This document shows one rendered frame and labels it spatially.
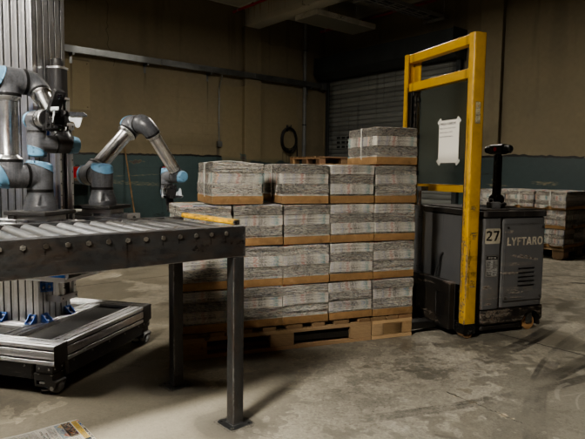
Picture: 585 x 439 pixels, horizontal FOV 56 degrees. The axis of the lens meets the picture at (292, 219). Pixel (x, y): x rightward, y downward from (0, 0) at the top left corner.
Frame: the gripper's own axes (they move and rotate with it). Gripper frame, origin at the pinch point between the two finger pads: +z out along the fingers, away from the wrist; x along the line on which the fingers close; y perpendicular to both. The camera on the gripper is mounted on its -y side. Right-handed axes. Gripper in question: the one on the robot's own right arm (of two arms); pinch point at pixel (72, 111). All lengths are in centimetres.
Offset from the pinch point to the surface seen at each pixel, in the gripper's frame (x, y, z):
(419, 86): -234, -65, 19
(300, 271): -140, 63, 6
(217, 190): -93, 22, -18
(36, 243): 26, 48, 37
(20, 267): 30, 55, 36
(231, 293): -47, 64, 48
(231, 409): -52, 111, 49
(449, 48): -217, -83, 47
